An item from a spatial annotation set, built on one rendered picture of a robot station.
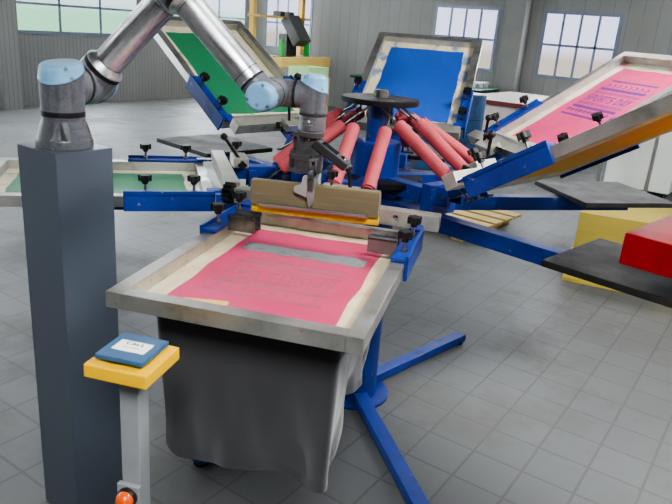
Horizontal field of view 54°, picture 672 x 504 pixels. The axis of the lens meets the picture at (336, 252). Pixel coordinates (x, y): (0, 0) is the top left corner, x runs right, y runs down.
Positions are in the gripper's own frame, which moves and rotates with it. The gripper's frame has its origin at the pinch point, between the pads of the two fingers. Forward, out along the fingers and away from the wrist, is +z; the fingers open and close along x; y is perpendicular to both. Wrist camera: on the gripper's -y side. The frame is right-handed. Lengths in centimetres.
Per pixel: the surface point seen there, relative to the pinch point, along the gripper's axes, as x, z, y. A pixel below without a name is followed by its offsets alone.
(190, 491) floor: 2, 109, 37
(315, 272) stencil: 19.4, 13.7, -7.3
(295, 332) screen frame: 60, 12, -15
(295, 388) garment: 50, 30, -13
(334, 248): -2.2, 13.8, -6.6
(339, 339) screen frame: 60, 11, -24
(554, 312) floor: -223, 109, -95
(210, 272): 31.5, 13.9, 17.2
